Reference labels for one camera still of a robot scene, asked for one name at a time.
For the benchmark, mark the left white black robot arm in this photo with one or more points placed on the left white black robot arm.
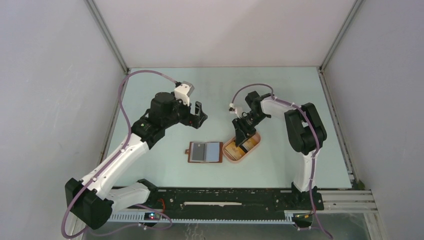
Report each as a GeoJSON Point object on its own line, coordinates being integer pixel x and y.
{"type": "Point", "coordinates": [92, 198]}

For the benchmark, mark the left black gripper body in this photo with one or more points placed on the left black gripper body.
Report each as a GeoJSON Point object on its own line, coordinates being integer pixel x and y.
{"type": "Point", "coordinates": [181, 112]}

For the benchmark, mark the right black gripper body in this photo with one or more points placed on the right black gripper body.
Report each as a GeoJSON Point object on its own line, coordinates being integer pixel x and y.
{"type": "Point", "coordinates": [248, 122]}

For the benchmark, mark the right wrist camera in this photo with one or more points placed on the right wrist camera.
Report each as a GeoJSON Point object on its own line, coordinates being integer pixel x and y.
{"type": "Point", "coordinates": [235, 109]}

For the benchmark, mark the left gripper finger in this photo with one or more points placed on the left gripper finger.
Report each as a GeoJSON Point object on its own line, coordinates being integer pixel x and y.
{"type": "Point", "coordinates": [195, 121]}
{"type": "Point", "coordinates": [199, 113]}

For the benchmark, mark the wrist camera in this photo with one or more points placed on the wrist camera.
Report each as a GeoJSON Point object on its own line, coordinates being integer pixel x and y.
{"type": "Point", "coordinates": [235, 109]}
{"type": "Point", "coordinates": [182, 92]}

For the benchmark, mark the gold vip card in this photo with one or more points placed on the gold vip card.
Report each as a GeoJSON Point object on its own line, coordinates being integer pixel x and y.
{"type": "Point", "coordinates": [249, 144]}
{"type": "Point", "coordinates": [234, 152]}

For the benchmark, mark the aluminium frame rail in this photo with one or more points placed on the aluminium frame rail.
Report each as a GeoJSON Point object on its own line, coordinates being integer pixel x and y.
{"type": "Point", "coordinates": [107, 34]}

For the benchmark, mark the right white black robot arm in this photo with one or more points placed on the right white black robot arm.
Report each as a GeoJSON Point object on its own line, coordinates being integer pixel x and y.
{"type": "Point", "coordinates": [305, 131]}

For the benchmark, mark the pink oval tray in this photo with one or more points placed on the pink oval tray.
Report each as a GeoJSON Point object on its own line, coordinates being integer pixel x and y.
{"type": "Point", "coordinates": [224, 154]}

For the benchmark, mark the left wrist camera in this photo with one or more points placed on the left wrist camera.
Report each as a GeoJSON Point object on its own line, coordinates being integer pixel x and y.
{"type": "Point", "coordinates": [182, 92]}

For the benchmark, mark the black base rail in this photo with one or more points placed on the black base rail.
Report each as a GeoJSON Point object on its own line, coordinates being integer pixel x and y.
{"type": "Point", "coordinates": [232, 204]}

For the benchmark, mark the brown leather card holder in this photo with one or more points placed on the brown leather card holder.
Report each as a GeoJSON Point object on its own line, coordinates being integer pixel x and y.
{"type": "Point", "coordinates": [213, 152]}

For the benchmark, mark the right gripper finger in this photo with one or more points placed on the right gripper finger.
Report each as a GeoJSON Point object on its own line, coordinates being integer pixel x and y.
{"type": "Point", "coordinates": [240, 137]}
{"type": "Point", "coordinates": [253, 134]}

